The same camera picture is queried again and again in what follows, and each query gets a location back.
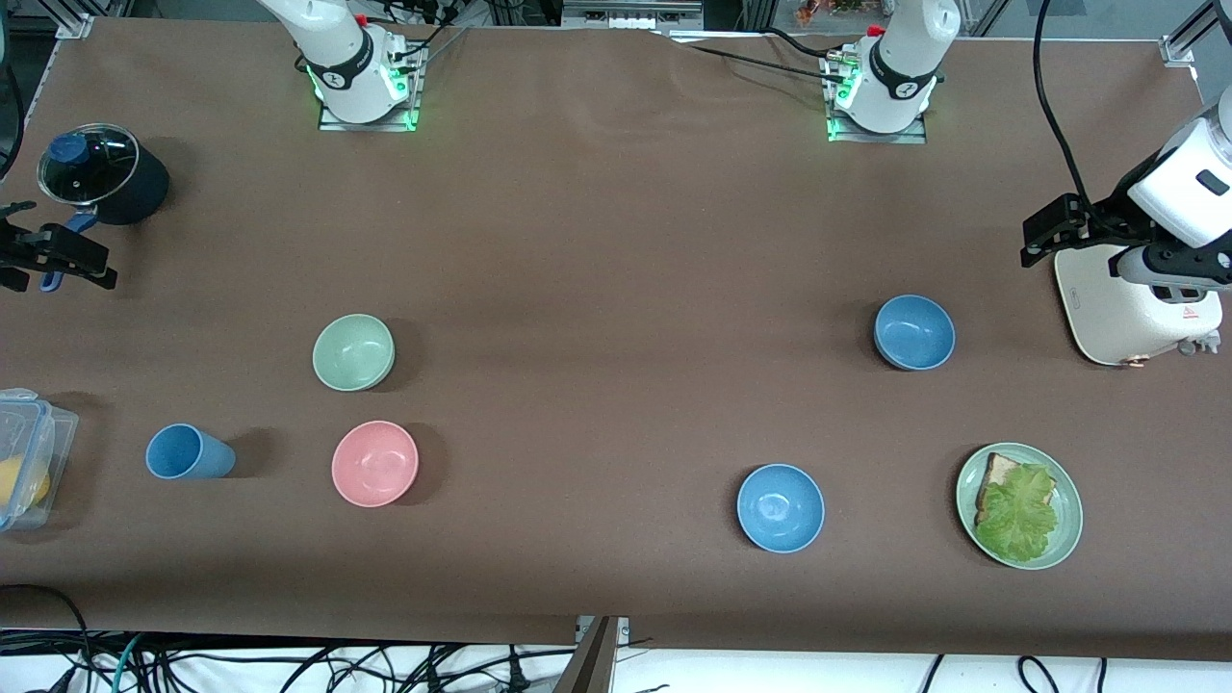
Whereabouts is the blue bowl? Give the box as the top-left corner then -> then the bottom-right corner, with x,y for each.
736,464 -> 826,554
873,294 -> 957,372

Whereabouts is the light green bowl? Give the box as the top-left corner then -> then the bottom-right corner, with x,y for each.
312,314 -> 397,393

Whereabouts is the pink bowl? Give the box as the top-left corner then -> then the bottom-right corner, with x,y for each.
331,420 -> 421,508

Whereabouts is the glass lid with blue knob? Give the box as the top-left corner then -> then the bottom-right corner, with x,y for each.
37,123 -> 141,205

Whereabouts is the cream white toaster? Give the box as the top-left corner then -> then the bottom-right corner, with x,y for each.
1054,245 -> 1223,368

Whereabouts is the clear plastic food container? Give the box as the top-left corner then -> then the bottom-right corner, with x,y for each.
0,388 -> 80,532

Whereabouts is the blue plastic cup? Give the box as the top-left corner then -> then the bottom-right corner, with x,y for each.
145,423 -> 237,480

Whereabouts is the yellow lemon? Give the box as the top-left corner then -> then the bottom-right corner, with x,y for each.
0,457 -> 51,511

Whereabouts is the toast slice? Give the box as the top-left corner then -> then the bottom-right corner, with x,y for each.
975,452 -> 1058,526

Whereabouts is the green lettuce leaf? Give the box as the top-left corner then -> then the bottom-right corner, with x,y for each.
974,464 -> 1060,564

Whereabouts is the light green plate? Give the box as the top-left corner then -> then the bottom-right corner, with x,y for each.
956,442 -> 1085,571

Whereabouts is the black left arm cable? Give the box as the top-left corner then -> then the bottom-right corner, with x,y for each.
1033,0 -> 1100,209

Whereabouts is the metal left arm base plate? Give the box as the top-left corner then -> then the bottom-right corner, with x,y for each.
826,56 -> 928,145

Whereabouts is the black looped floor cable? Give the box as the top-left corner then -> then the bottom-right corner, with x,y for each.
0,584 -> 93,693

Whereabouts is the black cable across table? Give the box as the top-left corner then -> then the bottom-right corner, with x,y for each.
664,27 -> 853,84

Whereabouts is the teal floor cable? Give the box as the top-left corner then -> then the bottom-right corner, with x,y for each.
109,632 -> 145,693

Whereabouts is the aluminium frame profile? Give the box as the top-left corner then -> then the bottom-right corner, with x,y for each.
553,616 -> 629,693

